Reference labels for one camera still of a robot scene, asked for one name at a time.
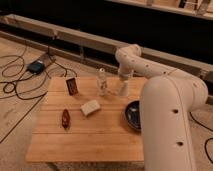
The clear plastic bottle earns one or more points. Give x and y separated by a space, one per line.
102 82

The blue power adapter box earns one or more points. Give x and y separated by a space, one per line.
36 67

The wooden table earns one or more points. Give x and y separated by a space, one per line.
102 136

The white sponge block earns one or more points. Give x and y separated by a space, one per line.
90 107

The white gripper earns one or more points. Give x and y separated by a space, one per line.
124 76

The dark rectangular eraser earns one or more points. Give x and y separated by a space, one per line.
72 86

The red brown toy object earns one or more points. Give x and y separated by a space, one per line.
65 119

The dark round bowl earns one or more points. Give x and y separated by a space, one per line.
132 115

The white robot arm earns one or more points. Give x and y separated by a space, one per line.
166 99

